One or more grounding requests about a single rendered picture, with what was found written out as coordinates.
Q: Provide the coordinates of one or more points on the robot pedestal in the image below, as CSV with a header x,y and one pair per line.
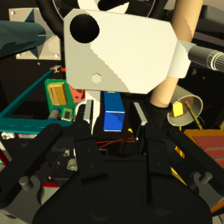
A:
x,y
20,35

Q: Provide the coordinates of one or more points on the yellow cube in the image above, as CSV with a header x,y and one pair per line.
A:
x,y
177,109

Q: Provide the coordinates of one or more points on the grey round tin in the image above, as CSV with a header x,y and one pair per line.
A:
x,y
188,104

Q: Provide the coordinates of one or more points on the cream hex bolt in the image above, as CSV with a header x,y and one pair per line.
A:
x,y
96,78

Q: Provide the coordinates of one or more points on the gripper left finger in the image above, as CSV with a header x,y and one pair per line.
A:
x,y
46,141

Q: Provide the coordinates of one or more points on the black round reach knob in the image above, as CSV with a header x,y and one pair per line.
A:
x,y
84,28

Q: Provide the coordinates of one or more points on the teal tube frame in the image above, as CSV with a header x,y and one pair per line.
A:
x,y
24,100

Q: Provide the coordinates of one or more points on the white clutch blade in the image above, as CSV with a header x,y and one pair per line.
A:
x,y
93,99

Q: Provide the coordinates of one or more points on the blue box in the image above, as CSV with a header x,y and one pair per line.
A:
x,y
113,112

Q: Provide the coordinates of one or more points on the black ribbed grip collar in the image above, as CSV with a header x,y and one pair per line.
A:
x,y
157,112

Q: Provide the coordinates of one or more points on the coral wedge block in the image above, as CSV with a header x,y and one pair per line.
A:
x,y
76,94

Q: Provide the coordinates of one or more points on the green circuit board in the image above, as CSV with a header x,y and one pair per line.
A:
x,y
57,99

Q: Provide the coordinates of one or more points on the dark grey barrel adjuster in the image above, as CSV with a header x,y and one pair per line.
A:
x,y
207,55

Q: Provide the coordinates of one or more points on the dark grey cabinet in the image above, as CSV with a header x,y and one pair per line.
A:
x,y
211,22

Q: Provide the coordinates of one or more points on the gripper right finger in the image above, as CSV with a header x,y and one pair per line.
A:
x,y
158,149

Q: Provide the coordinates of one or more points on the brass rod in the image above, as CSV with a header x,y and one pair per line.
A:
x,y
195,116

